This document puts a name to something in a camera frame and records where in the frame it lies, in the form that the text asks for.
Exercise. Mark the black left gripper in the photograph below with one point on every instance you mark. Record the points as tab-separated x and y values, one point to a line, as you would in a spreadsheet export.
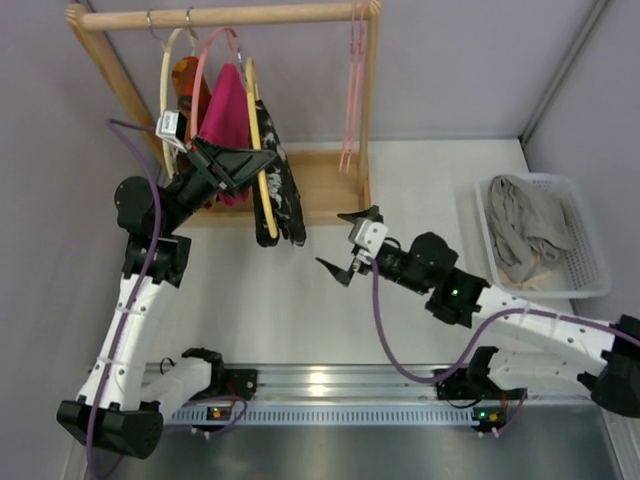
207	163

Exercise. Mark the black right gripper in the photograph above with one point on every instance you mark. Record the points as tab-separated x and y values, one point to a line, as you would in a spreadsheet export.
361	248

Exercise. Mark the black white patterned trousers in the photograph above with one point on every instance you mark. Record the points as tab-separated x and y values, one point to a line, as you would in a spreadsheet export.
283	192

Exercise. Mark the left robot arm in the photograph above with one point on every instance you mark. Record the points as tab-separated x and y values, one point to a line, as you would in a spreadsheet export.
114	410

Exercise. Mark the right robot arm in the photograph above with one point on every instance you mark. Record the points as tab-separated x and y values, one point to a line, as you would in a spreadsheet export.
516	345

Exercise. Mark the magenta trousers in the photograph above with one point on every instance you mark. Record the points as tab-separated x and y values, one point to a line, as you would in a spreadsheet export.
223	118

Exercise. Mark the pink hanger with trousers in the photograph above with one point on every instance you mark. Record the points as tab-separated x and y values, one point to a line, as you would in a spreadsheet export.
205	75

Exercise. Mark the cream hanger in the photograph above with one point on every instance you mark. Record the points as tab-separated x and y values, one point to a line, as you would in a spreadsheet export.
164	77

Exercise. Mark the orange patterned trousers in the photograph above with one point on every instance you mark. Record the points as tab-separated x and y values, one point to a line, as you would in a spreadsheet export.
183	79

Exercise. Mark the empty pink hanger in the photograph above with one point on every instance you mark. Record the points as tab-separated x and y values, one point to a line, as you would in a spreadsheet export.
357	51

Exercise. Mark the wooden clothes rack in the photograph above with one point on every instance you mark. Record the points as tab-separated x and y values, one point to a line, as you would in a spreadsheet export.
325	191

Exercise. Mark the grey cloth in basket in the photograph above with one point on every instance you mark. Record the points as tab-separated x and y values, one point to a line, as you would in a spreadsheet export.
528	226

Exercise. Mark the white plastic basket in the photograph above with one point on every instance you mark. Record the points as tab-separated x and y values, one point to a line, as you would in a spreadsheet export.
581	273

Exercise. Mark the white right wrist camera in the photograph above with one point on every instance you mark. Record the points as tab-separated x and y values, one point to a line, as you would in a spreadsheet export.
368	235

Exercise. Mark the aluminium mounting rail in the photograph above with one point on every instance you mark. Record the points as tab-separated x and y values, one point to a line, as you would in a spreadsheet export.
279	382

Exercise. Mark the grey slotted cable duct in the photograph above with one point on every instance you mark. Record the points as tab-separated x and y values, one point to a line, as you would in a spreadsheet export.
332	415

